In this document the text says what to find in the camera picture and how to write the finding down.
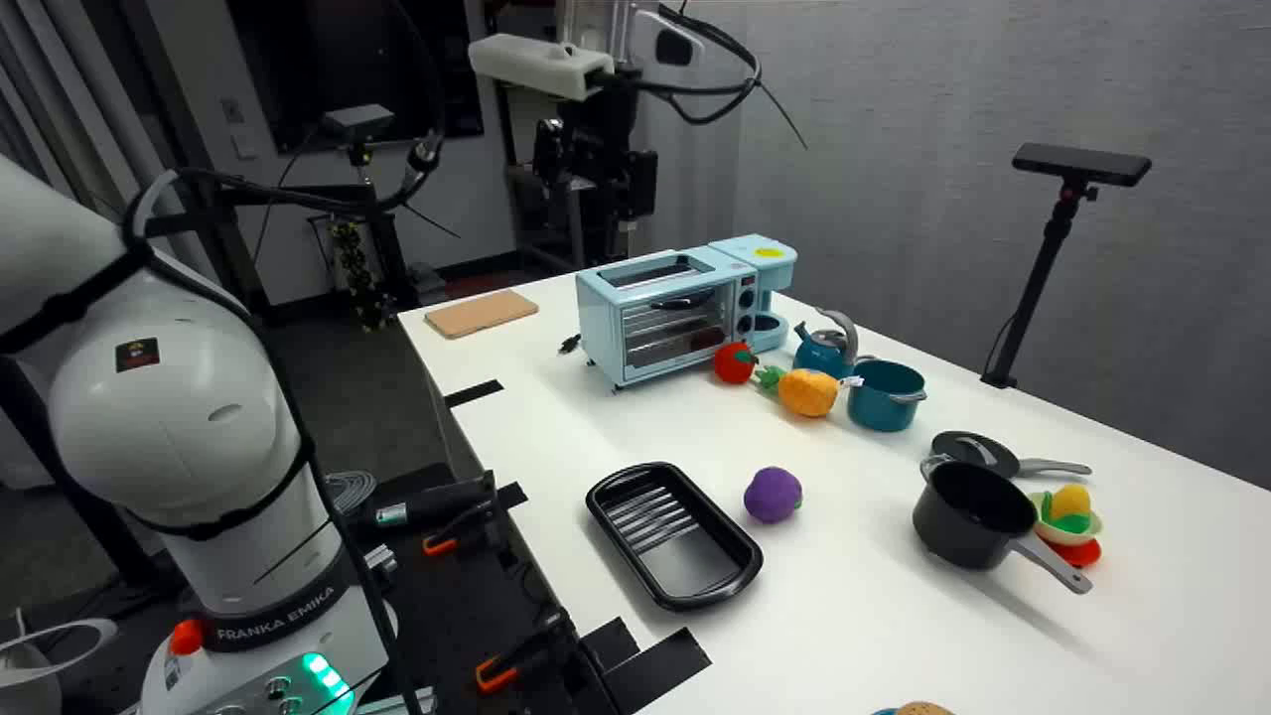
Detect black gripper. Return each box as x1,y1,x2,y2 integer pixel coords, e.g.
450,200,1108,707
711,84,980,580
534,103,662,270

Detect purple plush toy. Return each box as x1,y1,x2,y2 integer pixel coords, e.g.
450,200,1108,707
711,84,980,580
739,464,808,529

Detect light blue toy oven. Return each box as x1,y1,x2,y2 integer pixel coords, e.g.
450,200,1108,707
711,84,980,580
572,229,801,393

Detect red toy tomato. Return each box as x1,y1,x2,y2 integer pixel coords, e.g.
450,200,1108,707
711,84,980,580
711,339,763,390

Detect teal toy kettle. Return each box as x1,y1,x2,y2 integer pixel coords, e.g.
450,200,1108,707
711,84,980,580
792,307,866,381

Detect yellow toy pineapple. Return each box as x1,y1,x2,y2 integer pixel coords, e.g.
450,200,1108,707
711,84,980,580
751,360,846,425

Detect black oven tray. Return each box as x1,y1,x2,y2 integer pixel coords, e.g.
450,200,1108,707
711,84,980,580
585,455,768,614

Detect teal toy pot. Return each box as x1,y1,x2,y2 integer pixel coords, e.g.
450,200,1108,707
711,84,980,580
843,359,935,435

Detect wooden cutting board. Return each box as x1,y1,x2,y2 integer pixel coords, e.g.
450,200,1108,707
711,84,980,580
421,284,543,341

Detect short black tape strip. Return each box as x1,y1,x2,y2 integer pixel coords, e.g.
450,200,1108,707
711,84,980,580
442,377,509,408

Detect wide black tape strip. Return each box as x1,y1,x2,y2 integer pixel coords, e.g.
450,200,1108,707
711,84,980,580
576,614,714,715

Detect small black frying pan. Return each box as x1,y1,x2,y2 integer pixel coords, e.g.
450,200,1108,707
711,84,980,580
922,429,1095,483

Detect black tripod stand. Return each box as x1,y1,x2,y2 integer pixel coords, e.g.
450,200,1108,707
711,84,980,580
979,176,1104,393

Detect black saucepan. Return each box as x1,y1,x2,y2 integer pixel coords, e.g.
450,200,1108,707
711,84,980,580
910,455,1095,598

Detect white round container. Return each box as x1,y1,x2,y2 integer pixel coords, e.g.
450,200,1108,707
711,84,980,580
0,610,125,715

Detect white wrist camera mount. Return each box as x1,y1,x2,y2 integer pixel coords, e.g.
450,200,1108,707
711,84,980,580
466,26,620,103

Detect black camera stand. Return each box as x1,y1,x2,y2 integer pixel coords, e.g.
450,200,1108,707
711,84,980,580
309,132,428,333

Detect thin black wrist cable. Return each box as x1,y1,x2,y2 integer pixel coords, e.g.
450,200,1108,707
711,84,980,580
632,0,816,149

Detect small black camera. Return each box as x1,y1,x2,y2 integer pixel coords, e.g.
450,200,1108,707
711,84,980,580
317,99,403,141

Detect black wall monitor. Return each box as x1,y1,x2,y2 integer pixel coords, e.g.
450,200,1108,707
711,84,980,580
224,0,490,149

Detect orange handled black clamp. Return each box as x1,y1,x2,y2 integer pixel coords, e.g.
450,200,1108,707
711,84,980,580
368,472,534,564
470,609,572,699

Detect black bar camera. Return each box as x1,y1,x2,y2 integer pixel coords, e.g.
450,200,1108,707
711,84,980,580
1009,137,1157,189

